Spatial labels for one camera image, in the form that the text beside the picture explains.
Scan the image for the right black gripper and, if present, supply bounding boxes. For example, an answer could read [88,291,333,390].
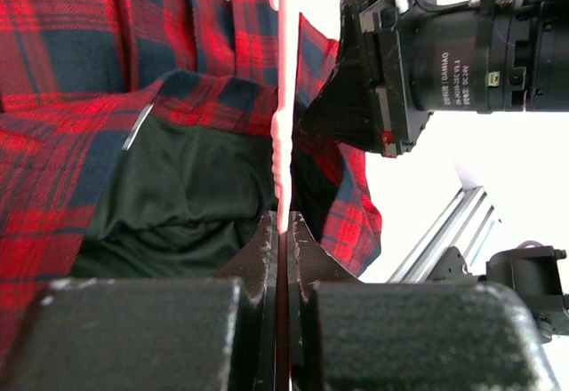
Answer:
[300,0,485,157]

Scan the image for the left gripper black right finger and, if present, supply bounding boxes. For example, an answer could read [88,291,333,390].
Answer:
[287,211,360,390]

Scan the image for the red plaid skirt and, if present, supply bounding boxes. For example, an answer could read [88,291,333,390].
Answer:
[0,0,383,365]

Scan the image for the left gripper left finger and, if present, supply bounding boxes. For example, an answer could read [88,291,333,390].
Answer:
[212,211,278,390]

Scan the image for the pink hanger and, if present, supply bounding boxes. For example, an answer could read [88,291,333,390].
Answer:
[270,0,299,236]

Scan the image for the aluminium mounting rail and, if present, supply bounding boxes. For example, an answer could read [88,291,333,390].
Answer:
[388,187,501,283]

